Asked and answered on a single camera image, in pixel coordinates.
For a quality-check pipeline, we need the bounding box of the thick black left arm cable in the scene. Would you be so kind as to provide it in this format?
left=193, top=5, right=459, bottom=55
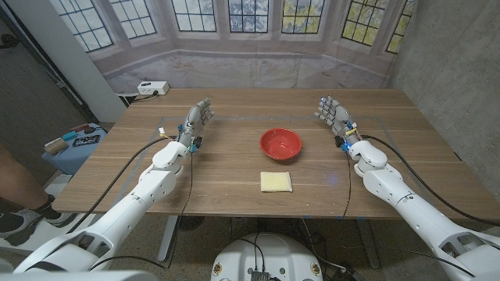
left=66, top=135, right=175, bottom=234

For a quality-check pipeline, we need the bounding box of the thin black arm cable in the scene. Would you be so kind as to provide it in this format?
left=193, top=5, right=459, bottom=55
left=341, top=150, right=352, bottom=219
left=87, top=151, right=195, bottom=271

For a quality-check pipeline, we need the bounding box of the red bowl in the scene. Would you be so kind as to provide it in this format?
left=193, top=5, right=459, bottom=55
left=259, top=127, right=303, bottom=162

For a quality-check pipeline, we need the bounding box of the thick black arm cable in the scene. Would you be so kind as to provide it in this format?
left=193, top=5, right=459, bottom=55
left=66, top=135, right=175, bottom=234
left=359, top=134, right=500, bottom=227

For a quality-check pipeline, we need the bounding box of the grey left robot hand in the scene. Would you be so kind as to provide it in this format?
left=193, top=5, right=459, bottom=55
left=176, top=97, right=216, bottom=151

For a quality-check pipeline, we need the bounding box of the tan brush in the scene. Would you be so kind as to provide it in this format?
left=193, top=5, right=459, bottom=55
left=43, top=137, right=70, bottom=156

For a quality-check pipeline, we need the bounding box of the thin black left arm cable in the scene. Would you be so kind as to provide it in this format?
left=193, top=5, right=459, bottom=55
left=87, top=151, right=195, bottom=271

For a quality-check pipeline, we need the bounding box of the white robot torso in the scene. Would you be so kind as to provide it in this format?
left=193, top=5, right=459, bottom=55
left=210, top=233, right=324, bottom=281

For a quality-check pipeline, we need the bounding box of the printed window backdrop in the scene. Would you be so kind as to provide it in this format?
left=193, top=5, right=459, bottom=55
left=48, top=0, right=417, bottom=94

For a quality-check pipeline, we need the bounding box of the person's bare leg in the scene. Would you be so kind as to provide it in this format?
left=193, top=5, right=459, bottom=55
left=0, top=146, right=50, bottom=214

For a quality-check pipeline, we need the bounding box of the white power strip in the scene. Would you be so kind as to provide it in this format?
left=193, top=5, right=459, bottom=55
left=136, top=80, right=170, bottom=97

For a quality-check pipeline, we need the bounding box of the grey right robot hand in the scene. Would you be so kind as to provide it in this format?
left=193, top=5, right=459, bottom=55
left=314, top=95, right=363, bottom=148

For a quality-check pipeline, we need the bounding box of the black phone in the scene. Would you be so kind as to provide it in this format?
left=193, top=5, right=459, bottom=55
left=72, top=134, right=102, bottom=148

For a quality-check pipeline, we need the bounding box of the black round fan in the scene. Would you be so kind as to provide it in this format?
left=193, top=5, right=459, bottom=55
left=177, top=215, right=206, bottom=232

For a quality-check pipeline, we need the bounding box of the yellow sponge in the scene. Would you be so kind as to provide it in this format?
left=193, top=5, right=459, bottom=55
left=259, top=171, right=293, bottom=194

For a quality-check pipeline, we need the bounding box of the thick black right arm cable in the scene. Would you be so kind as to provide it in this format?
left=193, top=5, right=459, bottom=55
left=359, top=134, right=500, bottom=227

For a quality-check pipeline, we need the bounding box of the grey sneaker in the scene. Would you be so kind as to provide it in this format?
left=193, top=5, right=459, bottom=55
left=0, top=208, right=77, bottom=239

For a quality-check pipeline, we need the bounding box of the blue stool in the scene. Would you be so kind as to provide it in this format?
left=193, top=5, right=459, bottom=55
left=41, top=123, right=109, bottom=176

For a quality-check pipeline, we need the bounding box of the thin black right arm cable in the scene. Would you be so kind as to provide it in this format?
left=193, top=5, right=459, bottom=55
left=341, top=150, right=352, bottom=219

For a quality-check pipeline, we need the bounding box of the grey table leg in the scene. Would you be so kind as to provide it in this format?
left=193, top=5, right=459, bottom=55
left=157, top=215, right=180, bottom=262
left=355, top=219, right=380, bottom=269

